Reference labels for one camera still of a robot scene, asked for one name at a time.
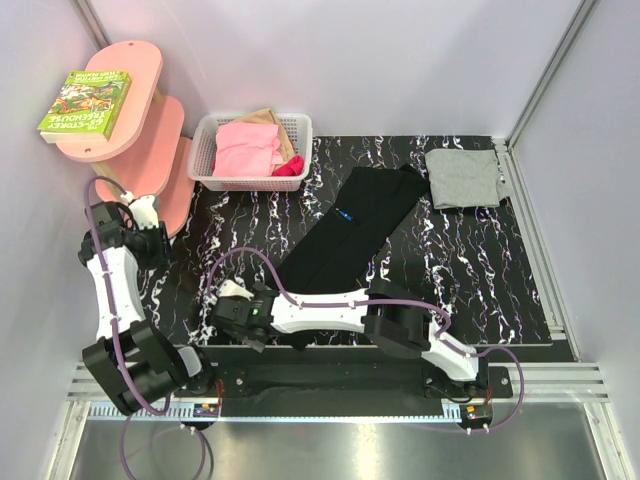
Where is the white plastic laundry basket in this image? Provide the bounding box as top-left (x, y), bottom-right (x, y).
top-left (187, 113), bottom-right (313, 192)

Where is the green storey treehouse book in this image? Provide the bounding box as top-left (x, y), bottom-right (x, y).
top-left (37, 70), bottom-right (132, 144)

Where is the beige garment in basket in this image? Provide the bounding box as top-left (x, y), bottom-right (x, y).
top-left (236, 108), bottom-right (295, 163)

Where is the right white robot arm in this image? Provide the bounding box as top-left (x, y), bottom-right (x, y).
top-left (212, 280), bottom-right (490, 399)

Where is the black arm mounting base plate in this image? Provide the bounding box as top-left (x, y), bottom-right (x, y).
top-left (202, 346), bottom-right (514, 421)

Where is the magenta garment in basket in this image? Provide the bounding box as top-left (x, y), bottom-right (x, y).
top-left (272, 155), bottom-right (305, 177)

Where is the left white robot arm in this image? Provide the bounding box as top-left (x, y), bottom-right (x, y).
top-left (78, 195), bottom-right (216, 416)

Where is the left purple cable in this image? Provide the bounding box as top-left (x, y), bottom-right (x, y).
top-left (82, 175), bottom-right (213, 477)

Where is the pink t-shirt in basket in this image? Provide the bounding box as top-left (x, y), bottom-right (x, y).
top-left (212, 122), bottom-right (283, 178)

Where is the purple cable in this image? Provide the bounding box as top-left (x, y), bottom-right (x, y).
top-left (205, 247), bottom-right (525, 435)
top-left (82, 175), bottom-right (213, 477)

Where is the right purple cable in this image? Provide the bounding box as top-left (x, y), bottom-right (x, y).
top-left (205, 247), bottom-right (525, 435)

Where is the pink tiered wooden shelf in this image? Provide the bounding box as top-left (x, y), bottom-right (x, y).
top-left (57, 40), bottom-right (194, 237)

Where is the black daisy print t-shirt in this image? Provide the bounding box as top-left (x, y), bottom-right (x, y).
top-left (277, 165), bottom-right (429, 294)

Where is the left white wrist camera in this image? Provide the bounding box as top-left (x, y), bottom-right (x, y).
top-left (120, 191), bottom-right (159, 230)

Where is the folded grey t-shirt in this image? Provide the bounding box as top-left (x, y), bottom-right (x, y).
top-left (425, 149), bottom-right (511, 210)

